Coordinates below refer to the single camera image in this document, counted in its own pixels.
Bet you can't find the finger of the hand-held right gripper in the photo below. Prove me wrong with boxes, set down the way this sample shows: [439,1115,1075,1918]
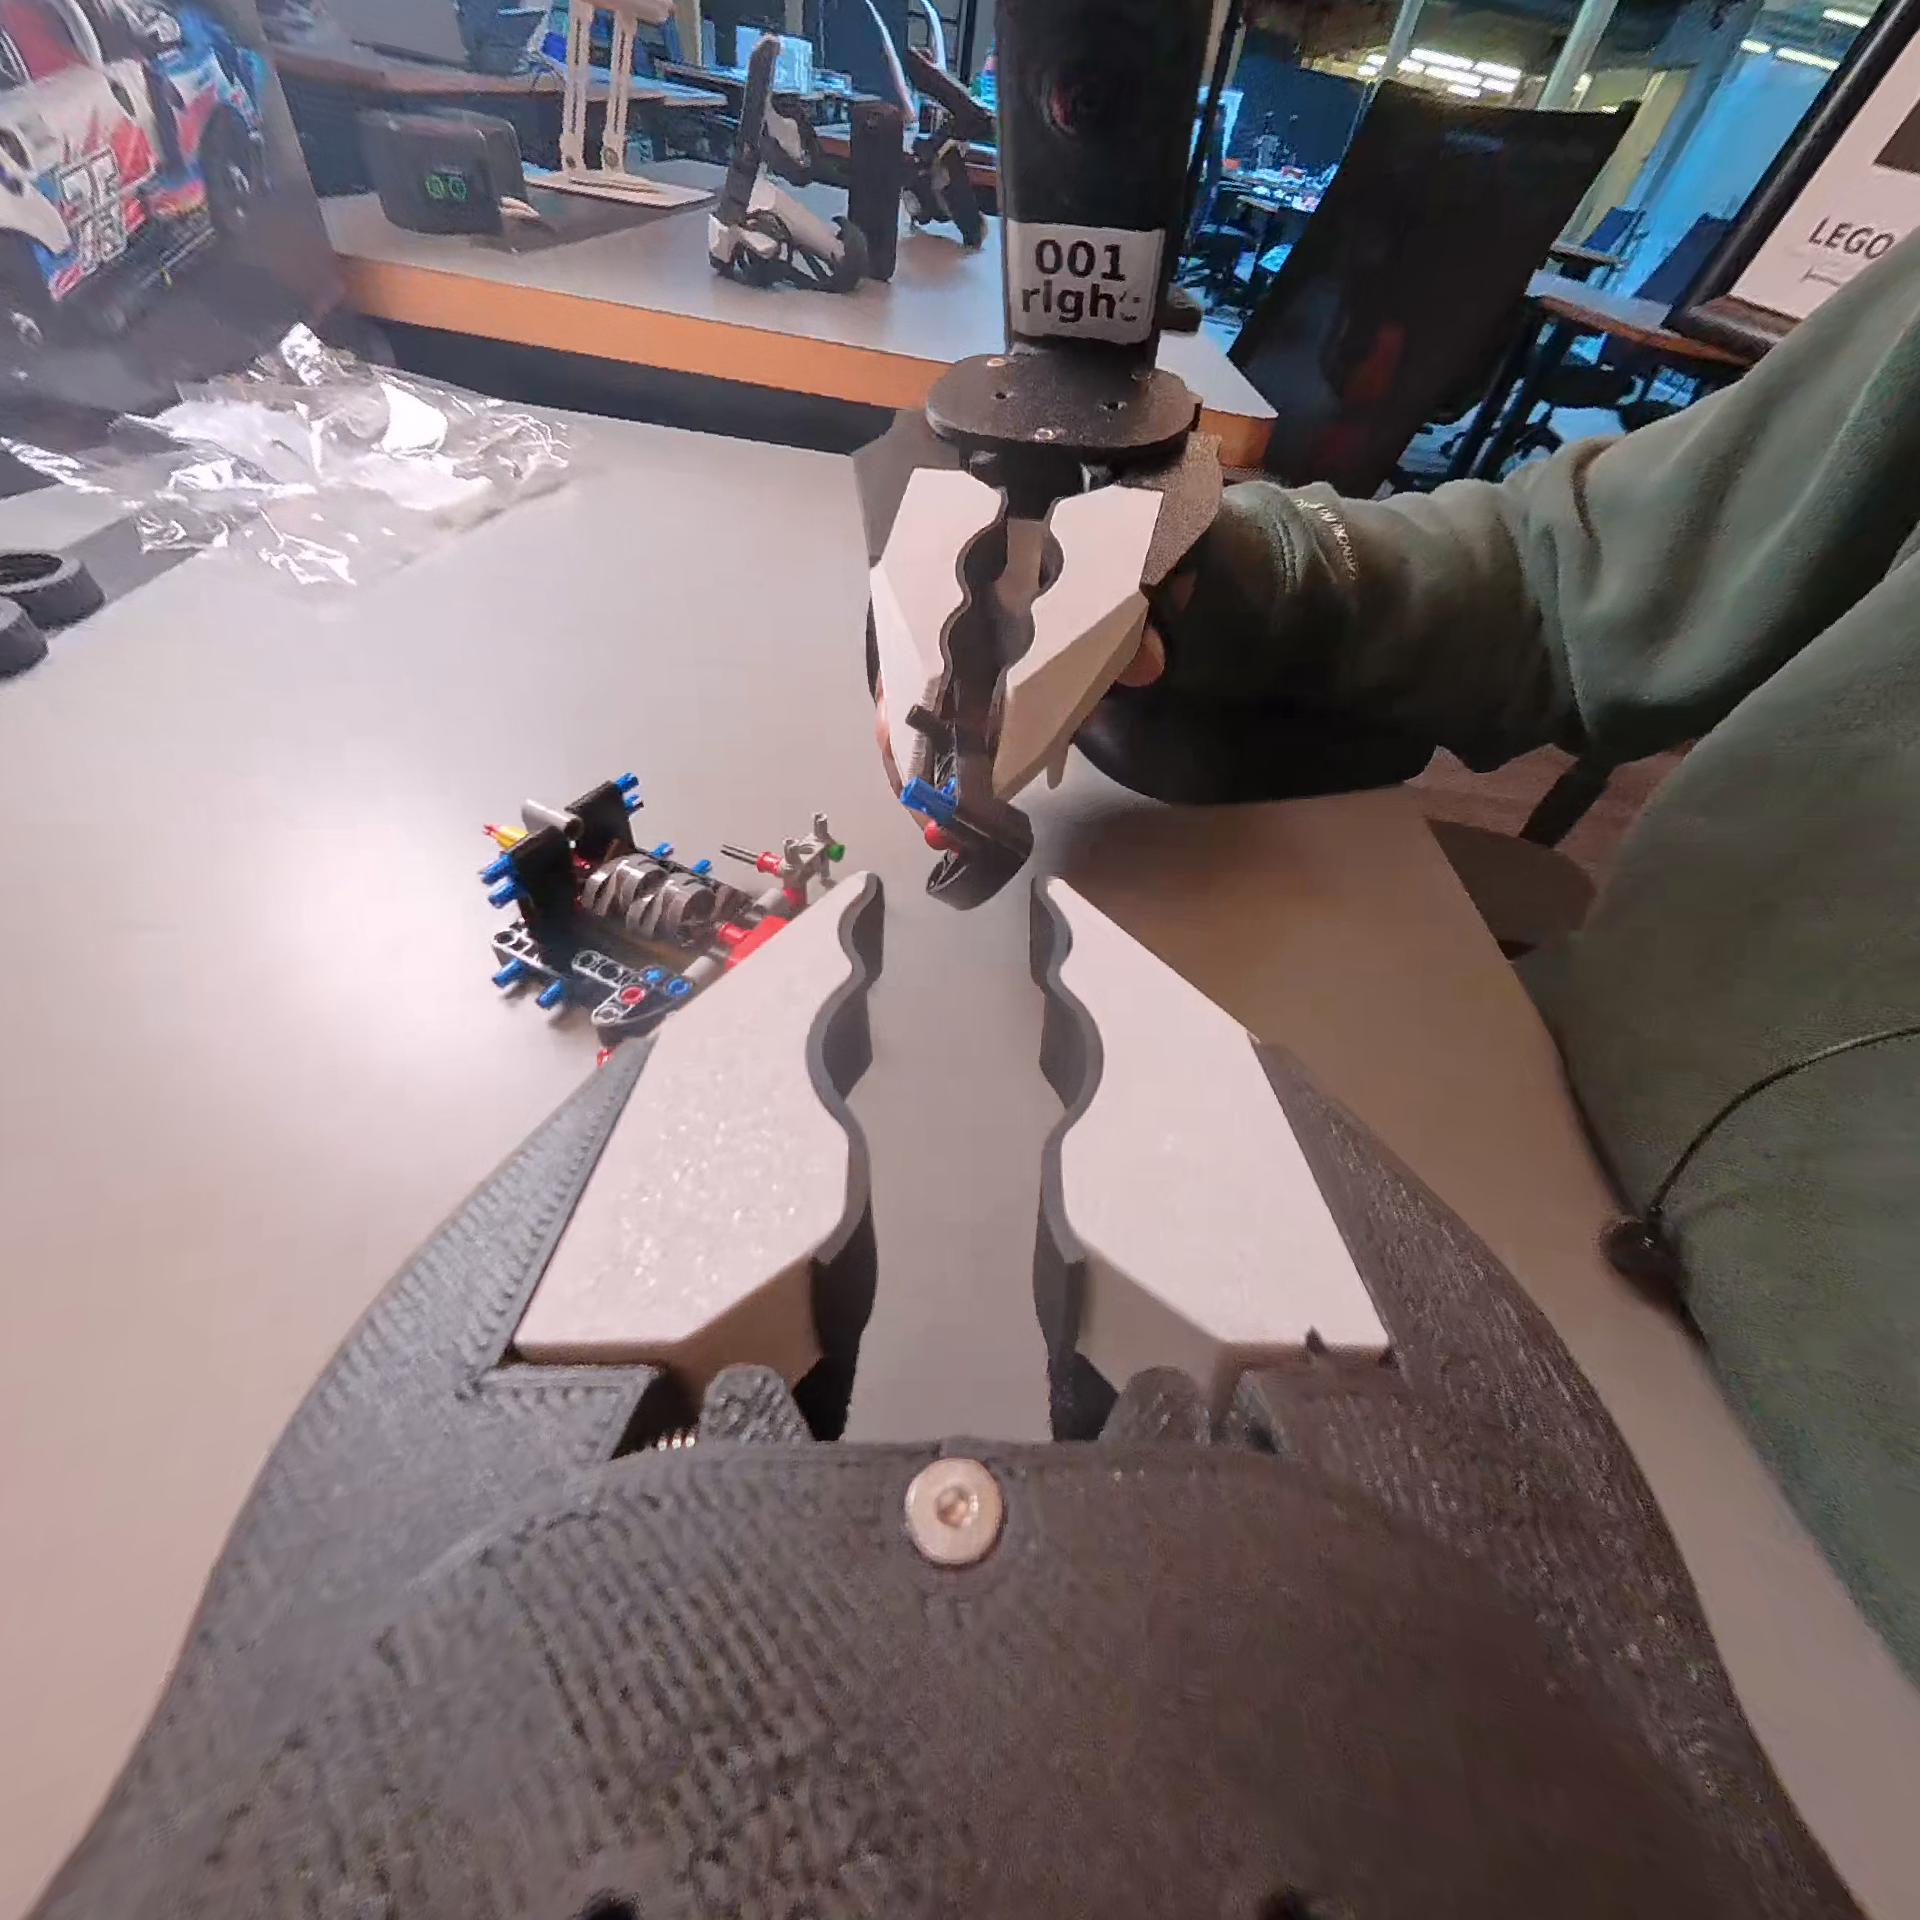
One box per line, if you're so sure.
[983,493,1173,812]
[868,465,1011,812]

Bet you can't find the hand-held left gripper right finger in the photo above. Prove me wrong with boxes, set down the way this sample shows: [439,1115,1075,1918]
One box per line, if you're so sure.
[1029,873,1394,1424]

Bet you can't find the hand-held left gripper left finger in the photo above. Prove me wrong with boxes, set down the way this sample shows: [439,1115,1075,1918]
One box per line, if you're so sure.
[511,869,888,1398]

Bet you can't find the black lego beam subassembly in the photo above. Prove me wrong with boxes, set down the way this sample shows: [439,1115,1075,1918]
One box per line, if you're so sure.
[900,706,1037,913]

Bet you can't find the lego chassis assembly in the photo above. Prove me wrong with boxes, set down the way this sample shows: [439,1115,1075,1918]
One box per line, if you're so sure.
[481,772,850,1067]

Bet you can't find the person's right forearm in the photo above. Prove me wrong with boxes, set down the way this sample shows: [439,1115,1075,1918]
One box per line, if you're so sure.
[1163,255,1920,782]

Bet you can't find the lego set box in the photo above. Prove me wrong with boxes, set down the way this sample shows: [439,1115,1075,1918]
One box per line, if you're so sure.
[0,0,325,399]

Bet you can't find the person's right hand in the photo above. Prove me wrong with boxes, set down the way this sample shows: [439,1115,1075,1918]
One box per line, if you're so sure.
[1117,584,1203,692]

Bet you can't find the black white device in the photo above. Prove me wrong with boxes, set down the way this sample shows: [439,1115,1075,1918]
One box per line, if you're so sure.
[848,52,999,249]
[708,38,872,293]

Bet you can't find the white wooden stand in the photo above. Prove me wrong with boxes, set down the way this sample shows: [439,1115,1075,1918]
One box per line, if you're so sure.
[525,0,714,204]

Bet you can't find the person's green sweatshirt torso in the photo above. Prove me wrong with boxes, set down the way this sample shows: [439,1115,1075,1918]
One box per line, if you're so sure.
[1516,720,1920,1697]

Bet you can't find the black box green lights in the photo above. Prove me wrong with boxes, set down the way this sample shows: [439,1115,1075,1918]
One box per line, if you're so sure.
[361,112,527,239]

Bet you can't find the crumpled clear plastic bag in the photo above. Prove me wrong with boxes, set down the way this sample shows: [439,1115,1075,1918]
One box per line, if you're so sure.
[0,323,579,586]

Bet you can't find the framed white poster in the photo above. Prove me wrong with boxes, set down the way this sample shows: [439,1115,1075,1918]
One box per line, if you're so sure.
[1665,0,1920,355]

